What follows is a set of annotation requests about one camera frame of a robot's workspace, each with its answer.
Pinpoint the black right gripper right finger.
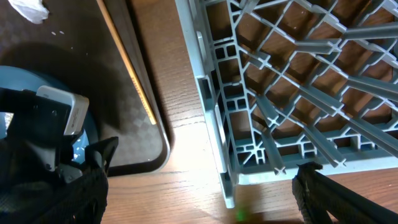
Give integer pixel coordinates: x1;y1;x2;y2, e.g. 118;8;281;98
292;162;397;223

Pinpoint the white napkin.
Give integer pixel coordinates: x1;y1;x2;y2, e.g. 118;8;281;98
8;0;50;24

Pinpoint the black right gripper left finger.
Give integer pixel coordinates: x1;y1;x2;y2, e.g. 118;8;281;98
1;169;108;224

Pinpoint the wooden chopstick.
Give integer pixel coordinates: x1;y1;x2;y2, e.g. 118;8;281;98
96;0;157;124

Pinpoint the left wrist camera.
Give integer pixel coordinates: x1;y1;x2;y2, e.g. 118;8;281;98
36;85;90;136

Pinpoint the grey dishwasher rack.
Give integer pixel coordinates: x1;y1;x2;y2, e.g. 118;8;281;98
176;1;397;208

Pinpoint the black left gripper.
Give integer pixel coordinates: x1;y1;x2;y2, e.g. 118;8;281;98
1;88;119;187

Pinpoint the dark brown serving tray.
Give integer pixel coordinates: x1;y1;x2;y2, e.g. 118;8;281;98
1;0;170;176

